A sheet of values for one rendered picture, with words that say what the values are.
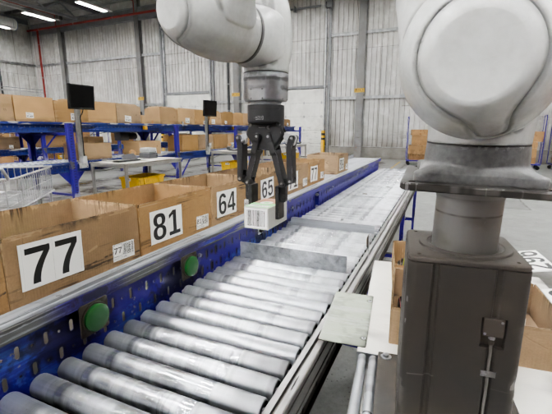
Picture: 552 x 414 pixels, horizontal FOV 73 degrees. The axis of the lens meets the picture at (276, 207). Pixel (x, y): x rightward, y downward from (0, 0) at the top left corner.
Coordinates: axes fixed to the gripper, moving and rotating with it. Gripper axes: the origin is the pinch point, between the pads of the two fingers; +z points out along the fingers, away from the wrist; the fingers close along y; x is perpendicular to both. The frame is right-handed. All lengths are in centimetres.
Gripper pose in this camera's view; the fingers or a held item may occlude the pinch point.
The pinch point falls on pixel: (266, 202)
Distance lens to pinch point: 79.3
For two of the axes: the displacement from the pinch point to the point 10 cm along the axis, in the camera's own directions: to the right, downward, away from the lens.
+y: 9.2, 0.8, -3.9
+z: 0.0, 9.8, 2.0
